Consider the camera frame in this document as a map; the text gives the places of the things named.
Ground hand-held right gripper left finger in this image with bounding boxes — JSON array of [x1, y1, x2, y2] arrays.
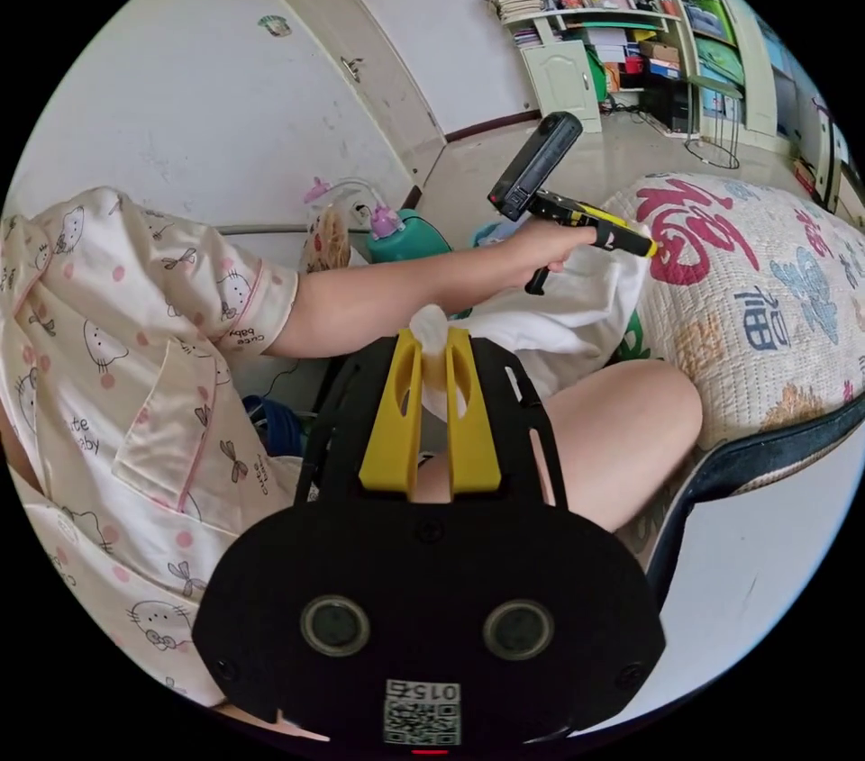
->
[[359, 328, 424, 503]]

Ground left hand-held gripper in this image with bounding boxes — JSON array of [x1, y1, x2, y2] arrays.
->
[[524, 187, 660, 297]]

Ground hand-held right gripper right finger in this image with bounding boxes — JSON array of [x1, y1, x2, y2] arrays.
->
[[444, 327, 504, 500]]

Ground white long sleeve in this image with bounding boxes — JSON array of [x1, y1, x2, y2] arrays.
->
[[407, 225, 655, 419]]

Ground person's left forearm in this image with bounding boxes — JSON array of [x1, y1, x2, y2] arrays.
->
[[259, 232, 542, 361]]

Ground person's left hand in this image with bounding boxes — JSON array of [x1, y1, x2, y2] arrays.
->
[[510, 219, 617, 292]]

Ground bed with printed quilt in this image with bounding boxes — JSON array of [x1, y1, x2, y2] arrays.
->
[[599, 171, 865, 588]]

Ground green-topped metal stool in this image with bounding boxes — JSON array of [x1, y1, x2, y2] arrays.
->
[[683, 74, 746, 170]]

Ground teal bin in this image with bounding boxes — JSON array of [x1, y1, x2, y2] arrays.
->
[[367, 208, 455, 267]]

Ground pink bottle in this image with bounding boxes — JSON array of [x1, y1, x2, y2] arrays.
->
[[367, 204, 406, 240]]

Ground cream cupboard with glass doors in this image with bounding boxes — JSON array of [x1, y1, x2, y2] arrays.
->
[[665, 0, 782, 142]]

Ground cream shelf with books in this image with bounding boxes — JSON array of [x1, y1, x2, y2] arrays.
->
[[463, 0, 692, 135]]

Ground person's body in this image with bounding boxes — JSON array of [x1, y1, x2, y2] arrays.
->
[[0, 186, 706, 711]]

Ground cream door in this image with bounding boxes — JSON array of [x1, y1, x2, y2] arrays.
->
[[248, 0, 449, 185]]

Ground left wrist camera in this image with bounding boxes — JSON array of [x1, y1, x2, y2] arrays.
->
[[487, 112, 585, 224]]

